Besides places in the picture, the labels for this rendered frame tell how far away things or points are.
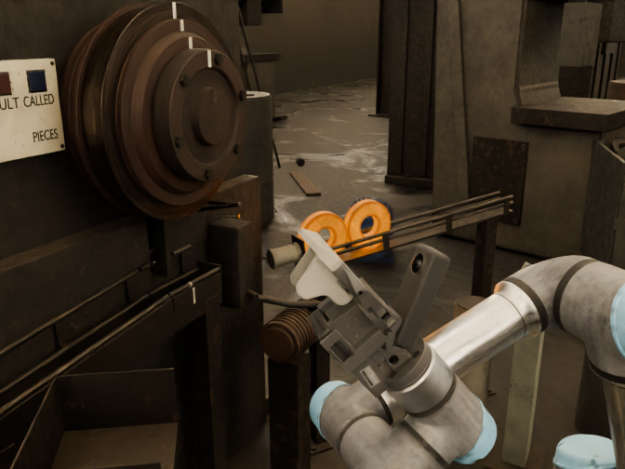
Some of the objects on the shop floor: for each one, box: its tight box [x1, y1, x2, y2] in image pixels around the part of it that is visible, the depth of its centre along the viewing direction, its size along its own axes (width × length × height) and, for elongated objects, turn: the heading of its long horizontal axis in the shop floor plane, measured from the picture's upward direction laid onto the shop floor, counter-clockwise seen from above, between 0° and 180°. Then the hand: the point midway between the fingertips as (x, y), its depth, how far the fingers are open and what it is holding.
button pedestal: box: [484, 261, 547, 469], centre depth 191 cm, size 16×24×62 cm, turn 153°
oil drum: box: [244, 91, 274, 226], centre depth 441 cm, size 59×59×89 cm
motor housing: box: [259, 298, 328, 469], centre depth 189 cm, size 13×22×54 cm, turn 153°
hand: (312, 234), depth 68 cm, fingers closed
